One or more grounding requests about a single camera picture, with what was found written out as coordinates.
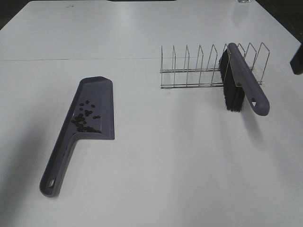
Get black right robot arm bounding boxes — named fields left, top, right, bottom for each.
left=290, top=43, right=303, bottom=75

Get clear glass at table edge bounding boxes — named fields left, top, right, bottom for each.
left=238, top=0, right=251, bottom=3

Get pile of coffee beans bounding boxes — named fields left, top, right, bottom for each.
left=71, top=100, right=102, bottom=133

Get purple plastic dustpan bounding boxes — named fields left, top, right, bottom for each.
left=39, top=76, right=115, bottom=197

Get purple hand brush black bristles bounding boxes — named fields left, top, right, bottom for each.
left=219, top=43, right=270, bottom=116

